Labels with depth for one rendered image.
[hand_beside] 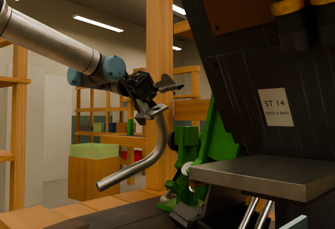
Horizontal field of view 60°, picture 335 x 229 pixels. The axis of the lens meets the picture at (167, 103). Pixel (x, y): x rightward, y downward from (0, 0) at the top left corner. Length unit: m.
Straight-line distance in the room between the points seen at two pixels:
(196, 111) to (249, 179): 0.89
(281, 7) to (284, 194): 0.22
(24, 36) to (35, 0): 8.07
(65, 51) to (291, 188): 0.64
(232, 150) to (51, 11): 8.57
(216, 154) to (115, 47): 9.62
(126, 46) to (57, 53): 9.74
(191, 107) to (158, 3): 0.49
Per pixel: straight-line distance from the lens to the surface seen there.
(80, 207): 1.14
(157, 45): 1.32
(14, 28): 0.78
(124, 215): 0.96
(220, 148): 0.62
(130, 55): 10.62
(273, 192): 0.36
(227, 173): 0.38
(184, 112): 1.29
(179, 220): 0.71
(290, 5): 0.40
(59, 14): 9.12
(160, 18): 1.35
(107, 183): 0.82
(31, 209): 1.10
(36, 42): 0.79
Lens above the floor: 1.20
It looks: 3 degrees up
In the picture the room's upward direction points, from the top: straight up
